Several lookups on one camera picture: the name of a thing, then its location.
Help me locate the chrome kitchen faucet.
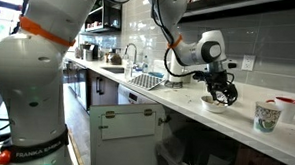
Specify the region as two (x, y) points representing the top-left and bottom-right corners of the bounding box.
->
(122, 41), (139, 67)

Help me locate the black wall shelf unit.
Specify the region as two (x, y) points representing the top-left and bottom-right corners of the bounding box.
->
(84, 0), (124, 35)

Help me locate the steel dishwasher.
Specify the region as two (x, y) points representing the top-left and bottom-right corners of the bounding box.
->
(116, 83), (159, 107)

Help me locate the clear plastic container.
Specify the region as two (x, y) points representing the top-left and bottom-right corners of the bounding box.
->
(141, 55), (151, 75)

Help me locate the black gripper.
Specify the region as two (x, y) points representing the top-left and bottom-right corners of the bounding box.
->
(203, 68), (240, 106)

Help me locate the clear plastic bin bag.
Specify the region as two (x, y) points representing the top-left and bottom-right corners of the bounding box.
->
(155, 134), (233, 165)

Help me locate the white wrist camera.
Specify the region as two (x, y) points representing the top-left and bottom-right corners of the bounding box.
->
(221, 60), (239, 70)

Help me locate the brown wooden cabinet front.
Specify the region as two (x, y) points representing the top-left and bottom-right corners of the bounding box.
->
(232, 142), (295, 165)

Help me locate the clear plastic water bottle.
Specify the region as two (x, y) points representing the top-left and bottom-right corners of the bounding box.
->
(124, 54), (135, 81)

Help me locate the white wall outlet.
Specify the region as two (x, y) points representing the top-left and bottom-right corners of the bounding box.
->
(240, 54), (257, 72)

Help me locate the dark wooden base cabinet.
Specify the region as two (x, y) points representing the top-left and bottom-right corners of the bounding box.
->
(61, 60), (121, 114)

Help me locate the brown food scrap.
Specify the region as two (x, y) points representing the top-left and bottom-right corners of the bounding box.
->
(210, 98), (225, 107)

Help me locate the red and white mug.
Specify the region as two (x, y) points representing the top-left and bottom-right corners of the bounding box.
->
(265, 95), (295, 125)

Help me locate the steel coffee machine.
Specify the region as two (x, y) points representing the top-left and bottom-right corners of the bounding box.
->
(80, 43), (101, 62)

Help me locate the green patterned paper cup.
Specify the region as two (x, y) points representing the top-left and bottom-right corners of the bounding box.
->
(252, 100), (284, 134)

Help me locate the dark upper wall shelf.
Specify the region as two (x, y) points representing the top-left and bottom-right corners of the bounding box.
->
(179, 0), (295, 28)

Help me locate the dark round kettle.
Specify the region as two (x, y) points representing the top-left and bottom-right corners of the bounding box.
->
(104, 49), (124, 66)

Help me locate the steel sink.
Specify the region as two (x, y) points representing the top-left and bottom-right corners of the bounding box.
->
(100, 65), (126, 76)

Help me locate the open cabinet door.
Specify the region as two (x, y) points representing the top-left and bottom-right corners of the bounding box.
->
(86, 100), (168, 165)

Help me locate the black white checkered mat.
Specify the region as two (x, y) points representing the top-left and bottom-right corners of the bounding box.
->
(126, 73), (167, 92)

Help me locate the white ceramic bowl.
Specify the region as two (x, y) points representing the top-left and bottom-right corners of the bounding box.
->
(199, 94), (230, 115)

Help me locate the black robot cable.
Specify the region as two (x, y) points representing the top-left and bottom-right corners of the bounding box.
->
(149, 0), (212, 80)

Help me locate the black wire towel holder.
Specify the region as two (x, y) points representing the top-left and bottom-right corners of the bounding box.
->
(163, 79), (186, 89)

